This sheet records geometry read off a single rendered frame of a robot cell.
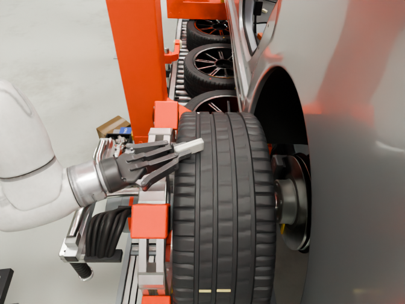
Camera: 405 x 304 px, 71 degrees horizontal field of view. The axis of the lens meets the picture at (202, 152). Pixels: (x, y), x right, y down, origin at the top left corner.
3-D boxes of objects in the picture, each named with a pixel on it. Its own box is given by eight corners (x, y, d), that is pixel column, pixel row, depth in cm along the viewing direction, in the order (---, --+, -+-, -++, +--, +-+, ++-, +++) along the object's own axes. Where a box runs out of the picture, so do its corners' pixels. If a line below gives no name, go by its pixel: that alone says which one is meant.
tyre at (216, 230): (246, 346, 98) (302, 283, 49) (177, 346, 97) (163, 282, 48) (231, 187, 142) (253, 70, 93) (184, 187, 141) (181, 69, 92)
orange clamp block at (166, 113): (178, 129, 90) (178, 101, 90) (152, 129, 90) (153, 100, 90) (179, 130, 97) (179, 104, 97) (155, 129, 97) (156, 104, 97)
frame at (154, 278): (172, 324, 96) (159, 257, 56) (152, 324, 96) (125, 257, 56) (179, 192, 133) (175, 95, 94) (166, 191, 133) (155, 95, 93)
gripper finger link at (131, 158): (129, 172, 65) (128, 167, 66) (175, 155, 68) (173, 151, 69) (126, 162, 62) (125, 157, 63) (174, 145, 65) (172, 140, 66)
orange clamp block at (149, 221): (170, 233, 68) (166, 239, 59) (137, 233, 67) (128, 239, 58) (170, 203, 69) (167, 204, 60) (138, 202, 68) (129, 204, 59)
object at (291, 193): (295, 265, 100) (326, 220, 76) (272, 265, 100) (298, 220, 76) (278, 189, 121) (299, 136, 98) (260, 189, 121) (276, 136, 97)
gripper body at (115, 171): (102, 172, 67) (140, 160, 69) (111, 202, 62) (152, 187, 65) (93, 152, 61) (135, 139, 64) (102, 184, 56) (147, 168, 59)
